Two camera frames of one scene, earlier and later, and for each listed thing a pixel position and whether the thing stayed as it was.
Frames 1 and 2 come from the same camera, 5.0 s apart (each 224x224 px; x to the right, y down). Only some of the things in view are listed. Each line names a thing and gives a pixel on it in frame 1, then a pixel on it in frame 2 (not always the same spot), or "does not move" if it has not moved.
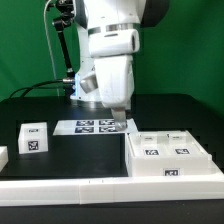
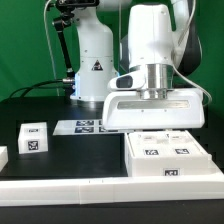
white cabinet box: x=165 y=153 does not move
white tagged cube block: x=33 y=138 does not move
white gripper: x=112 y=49 to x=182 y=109
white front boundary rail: x=121 y=190 does not move
